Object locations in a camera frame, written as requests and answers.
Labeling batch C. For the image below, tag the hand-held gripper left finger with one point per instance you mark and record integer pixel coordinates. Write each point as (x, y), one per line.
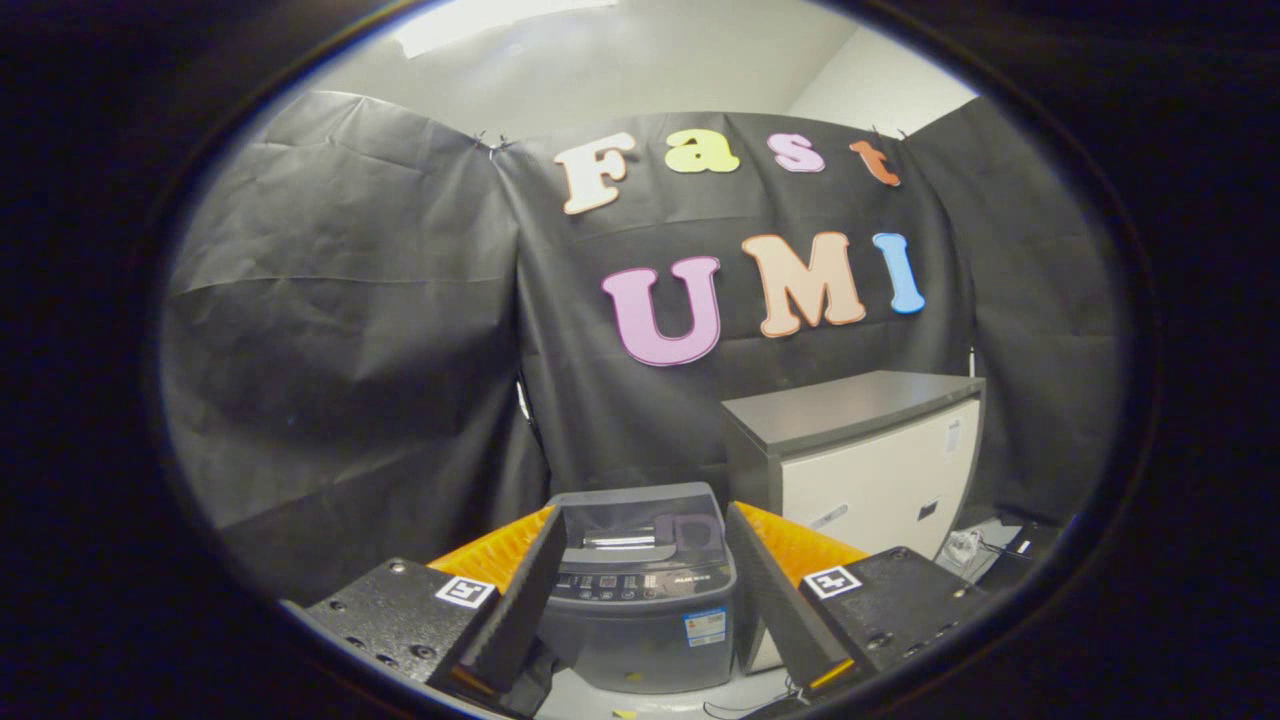
(520, 600)

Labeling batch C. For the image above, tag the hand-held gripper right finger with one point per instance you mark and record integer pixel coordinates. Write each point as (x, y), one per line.
(775, 600)

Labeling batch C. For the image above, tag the grey washing machine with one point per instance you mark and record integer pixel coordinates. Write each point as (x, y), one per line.
(640, 650)

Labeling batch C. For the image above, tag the white and grey cabinet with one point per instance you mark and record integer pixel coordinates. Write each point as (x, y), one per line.
(870, 480)

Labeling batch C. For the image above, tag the white power adapter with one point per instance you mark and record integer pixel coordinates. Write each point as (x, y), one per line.
(965, 547)

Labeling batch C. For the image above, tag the black backdrop cloth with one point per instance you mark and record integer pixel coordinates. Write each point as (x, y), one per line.
(340, 350)

